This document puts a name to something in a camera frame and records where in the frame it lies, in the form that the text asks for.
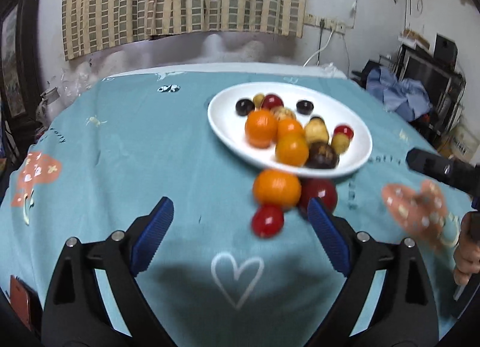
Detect yellow orange fruit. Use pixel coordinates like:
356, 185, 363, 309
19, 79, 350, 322
275, 134, 309, 167

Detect small red cherry tomato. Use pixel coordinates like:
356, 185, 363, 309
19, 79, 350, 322
251, 204, 285, 238

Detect white power cable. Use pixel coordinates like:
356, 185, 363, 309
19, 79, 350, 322
302, 26, 337, 68

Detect white oval plate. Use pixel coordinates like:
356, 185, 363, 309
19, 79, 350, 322
208, 82, 373, 178

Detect dark framed painting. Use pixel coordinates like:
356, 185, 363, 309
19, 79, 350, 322
1, 0, 41, 129

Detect cardboard boxes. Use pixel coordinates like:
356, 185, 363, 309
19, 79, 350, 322
439, 122, 479, 163

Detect small green-yellow fruit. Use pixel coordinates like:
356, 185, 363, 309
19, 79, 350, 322
330, 133, 350, 156

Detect yellow potato-like fruit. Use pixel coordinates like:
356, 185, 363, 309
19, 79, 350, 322
304, 117, 329, 144

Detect small orange tangerine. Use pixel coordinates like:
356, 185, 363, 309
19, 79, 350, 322
277, 119, 304, 140

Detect teal patterned tablecloth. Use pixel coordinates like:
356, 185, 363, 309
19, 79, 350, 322
0, 69, 474, 347

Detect large orange tangerine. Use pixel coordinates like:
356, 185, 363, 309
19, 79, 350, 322
245, 109, 278, 149

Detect person right hand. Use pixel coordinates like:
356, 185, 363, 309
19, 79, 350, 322
453, 212, 480, 286

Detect wall power strip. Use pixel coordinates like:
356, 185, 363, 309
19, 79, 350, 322
304, 13, 347, 35

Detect large dark red plum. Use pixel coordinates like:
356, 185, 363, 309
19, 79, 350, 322
297, 178, 338, 219

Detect dark wrinkled passion fruit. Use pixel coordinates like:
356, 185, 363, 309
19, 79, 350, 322
305, 141, 339, 169

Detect blue clothes pile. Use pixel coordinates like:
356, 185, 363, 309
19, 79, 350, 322
366, 66, 432, 122

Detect small yellow fruit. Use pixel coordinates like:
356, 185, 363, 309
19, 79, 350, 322
252, 94, 264, 108

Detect black shelf with monitor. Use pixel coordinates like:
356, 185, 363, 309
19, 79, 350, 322
389, 34, 466, 147

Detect tan round fruit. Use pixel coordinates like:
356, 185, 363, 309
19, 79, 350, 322
270, 106, 296, 121

